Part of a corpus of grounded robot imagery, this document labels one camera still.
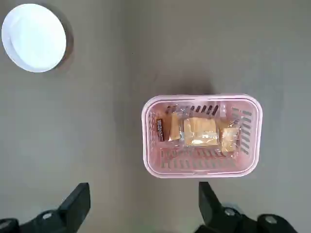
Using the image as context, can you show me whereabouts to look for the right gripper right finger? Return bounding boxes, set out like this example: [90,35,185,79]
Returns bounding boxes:
[198,181,299,233]

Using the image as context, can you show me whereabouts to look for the small pink plastic basket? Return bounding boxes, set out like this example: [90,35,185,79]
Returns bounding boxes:
[141,94,262,179]

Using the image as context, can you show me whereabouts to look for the white round plate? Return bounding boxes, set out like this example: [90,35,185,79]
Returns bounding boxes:
[1,1,68,73]

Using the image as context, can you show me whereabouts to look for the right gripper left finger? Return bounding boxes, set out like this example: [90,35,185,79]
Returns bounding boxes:
[0,183,91,233]

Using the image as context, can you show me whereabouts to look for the orange bread pack clear wrapper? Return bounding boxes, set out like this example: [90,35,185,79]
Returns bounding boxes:
[220,127,241,154]
[156,112,185,143]
[183,117,219,148]

